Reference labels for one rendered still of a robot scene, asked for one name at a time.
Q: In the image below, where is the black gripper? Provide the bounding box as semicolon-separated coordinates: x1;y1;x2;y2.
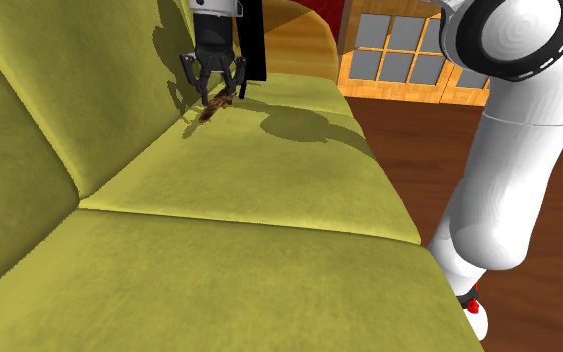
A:
179;11;249;107

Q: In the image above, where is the brown elongated object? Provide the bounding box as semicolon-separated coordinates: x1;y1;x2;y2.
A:
197;89;234;124

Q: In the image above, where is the olive green sofa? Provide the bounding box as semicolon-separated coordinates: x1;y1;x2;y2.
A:
0;0;486;352

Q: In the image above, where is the wooden framed glazed door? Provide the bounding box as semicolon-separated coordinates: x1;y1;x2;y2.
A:
335;0;563;108

